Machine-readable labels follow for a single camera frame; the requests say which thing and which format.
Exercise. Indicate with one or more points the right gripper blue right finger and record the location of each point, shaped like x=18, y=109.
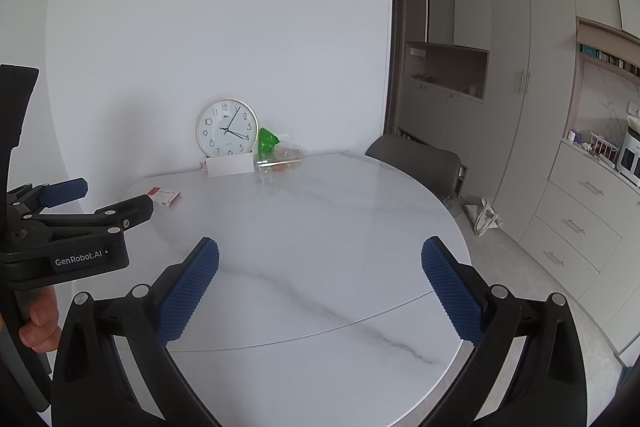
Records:
x=548, y=387

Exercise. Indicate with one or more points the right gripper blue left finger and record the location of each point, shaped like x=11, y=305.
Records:
x=90, y=386

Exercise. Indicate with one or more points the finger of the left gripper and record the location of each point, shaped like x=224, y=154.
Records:
x=30, y=200
x=111, y=219

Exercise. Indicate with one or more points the person's left hand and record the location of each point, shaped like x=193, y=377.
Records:
x=42, y=332

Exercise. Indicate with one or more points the small pink white box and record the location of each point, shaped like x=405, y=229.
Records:
x=163, y=196

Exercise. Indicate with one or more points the white card envelope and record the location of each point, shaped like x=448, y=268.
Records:
x=229, y=165

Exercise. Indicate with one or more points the grey drawer cabinet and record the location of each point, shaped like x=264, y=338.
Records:
x=585, y=233

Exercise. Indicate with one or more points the green plastic bag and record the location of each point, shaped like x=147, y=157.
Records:
x=267, y=141

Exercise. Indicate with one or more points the white tote bag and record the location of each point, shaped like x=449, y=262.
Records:
x=483, y=217

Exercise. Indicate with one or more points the clear plastic food container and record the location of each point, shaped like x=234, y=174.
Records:
x=283, y=156

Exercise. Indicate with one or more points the white round table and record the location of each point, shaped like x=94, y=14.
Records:
x=320, y=313

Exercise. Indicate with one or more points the dish rack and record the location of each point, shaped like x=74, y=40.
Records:
x=600, y=146

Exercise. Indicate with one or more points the dark grey chair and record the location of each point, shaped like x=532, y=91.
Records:
x=436, y=169

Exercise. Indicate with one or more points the tall grey cupboard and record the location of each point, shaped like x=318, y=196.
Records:
x=493, y=81

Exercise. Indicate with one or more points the white round wall clock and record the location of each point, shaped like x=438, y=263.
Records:
x=227, y=127

